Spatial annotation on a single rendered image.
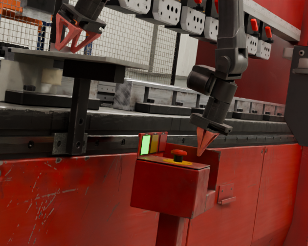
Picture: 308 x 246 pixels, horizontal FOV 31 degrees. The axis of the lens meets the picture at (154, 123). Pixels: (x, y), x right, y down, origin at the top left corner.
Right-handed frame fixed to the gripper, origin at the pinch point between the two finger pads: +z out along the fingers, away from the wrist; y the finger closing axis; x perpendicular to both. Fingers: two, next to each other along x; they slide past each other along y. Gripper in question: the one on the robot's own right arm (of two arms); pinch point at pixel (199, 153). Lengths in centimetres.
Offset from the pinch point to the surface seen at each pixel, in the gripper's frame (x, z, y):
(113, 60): 32.2, -16.0, 16.8
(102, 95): -46, 2, 52
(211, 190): -3.2, 8.5, -5.8
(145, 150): 11.2, 2.9, 10.4
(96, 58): 34.6, -15.3, 19.7
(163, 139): -0.9, 0.8, 10.8
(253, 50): -116, -35, 21
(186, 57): -767, -16, 258
